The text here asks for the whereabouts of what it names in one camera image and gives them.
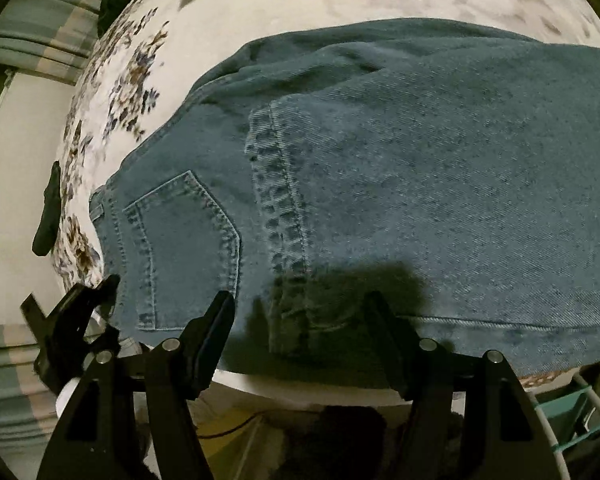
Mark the striped green cloth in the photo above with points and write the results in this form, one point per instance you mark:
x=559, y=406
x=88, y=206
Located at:
x=45, y=25
x=5, y=385

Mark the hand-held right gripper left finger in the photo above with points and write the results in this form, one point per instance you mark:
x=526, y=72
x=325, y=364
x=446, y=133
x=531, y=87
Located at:
x=214, y=332

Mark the black cloth piece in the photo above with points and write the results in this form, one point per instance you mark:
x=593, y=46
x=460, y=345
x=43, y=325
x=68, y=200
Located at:
x=49, y=210

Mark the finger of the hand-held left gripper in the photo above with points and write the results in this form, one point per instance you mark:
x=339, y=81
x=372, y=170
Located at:
x=92, y=300

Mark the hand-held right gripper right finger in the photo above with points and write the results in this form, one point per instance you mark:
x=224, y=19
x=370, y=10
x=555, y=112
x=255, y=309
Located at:
x=384, y=332

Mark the floral bed sheet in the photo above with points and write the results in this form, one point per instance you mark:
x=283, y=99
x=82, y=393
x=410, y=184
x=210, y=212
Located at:
x=230, y=20

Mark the blue denim pants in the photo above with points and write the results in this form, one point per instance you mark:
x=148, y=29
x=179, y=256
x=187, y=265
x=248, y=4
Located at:
x=380, y=185

